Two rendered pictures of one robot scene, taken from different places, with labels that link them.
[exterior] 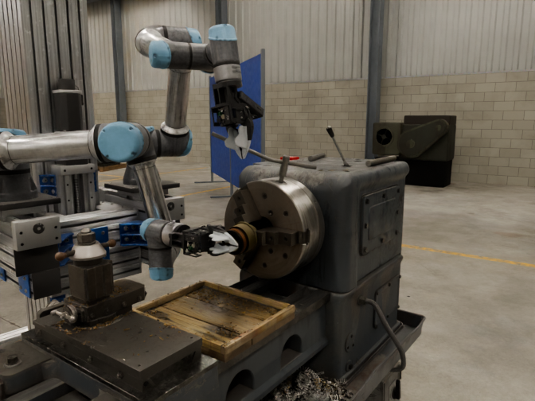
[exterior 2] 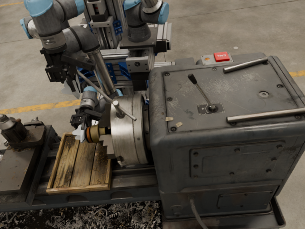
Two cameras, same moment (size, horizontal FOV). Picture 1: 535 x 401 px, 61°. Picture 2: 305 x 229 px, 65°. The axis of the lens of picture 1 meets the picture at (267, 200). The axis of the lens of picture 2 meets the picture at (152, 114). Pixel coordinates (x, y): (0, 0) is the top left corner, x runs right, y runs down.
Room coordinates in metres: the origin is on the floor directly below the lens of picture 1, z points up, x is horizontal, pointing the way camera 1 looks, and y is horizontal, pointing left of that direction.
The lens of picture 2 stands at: (1.15, -0.70, 1.91)
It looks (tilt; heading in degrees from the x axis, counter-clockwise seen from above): 46 degrees down; 60
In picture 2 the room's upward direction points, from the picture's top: 10 degrees counter-clockwise
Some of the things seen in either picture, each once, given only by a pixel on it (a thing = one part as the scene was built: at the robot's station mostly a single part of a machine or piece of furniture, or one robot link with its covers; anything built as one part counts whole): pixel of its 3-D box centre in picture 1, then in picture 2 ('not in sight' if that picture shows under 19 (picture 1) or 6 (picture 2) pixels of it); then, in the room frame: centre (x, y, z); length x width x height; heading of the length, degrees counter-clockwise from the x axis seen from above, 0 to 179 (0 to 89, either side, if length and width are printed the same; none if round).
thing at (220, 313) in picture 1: (212, 313); (84, 158); (1.19, 0.15, 0.89); 0.36 x 0.30 x 0.04; 54
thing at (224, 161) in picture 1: (231, 133); not in sight; (8.27, 0.66, 1.18); 4.12 x 0.80 x 2.35; 17
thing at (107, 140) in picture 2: (280, 236); (111, 147); (1.31, -0.04, 1.08); 0.12 x 0.11 x 0.05; 54
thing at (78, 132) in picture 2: (220, 239); (78, 132); (1.23, 0.13, 1.09); 0.09 x 0.06 x 0.03; 54
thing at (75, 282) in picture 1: (92, 276); (13, 131); (0.99, 0.40, 1.07); 0.07 x 0.07 x 0.10; 54
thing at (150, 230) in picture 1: (158, 231); (89, 97); (1.39, 0.34, 1.07); 0.11 x 0.08 x 0.09; 54
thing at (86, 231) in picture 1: (86, 235); (2, 117); (0.98, 0.41, 1.17); 0.04 x 0.04 x 0.03
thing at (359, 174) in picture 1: (326, 212); (217, 120); (1.76, -0.23, 1.06); 0.59 x 0.48 x 0.39; 144
